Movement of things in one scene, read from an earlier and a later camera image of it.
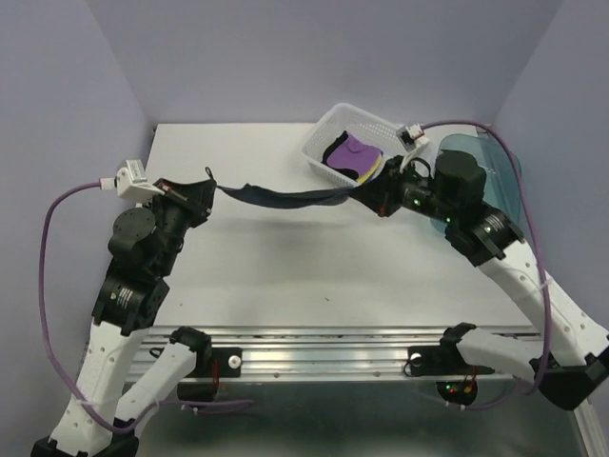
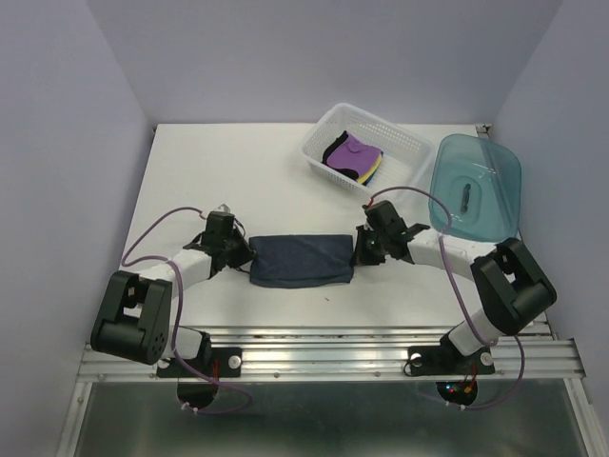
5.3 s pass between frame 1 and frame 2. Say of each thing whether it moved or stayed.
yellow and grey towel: stayed
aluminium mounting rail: stayed
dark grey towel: moved
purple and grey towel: stayed
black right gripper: moved
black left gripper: moved
